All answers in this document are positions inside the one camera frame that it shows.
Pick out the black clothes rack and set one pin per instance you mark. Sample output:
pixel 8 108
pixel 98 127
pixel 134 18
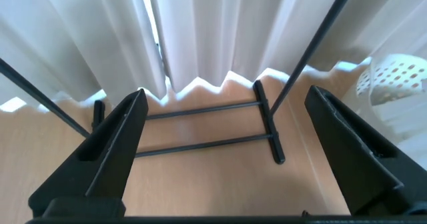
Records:
pixel 269 124

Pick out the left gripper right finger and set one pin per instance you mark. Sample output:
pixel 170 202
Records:
pixel 360 177

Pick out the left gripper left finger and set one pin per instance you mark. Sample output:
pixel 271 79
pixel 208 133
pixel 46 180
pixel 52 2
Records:
pixel 110 170

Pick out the white laundry basket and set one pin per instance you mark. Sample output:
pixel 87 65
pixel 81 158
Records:
pixel 400 58

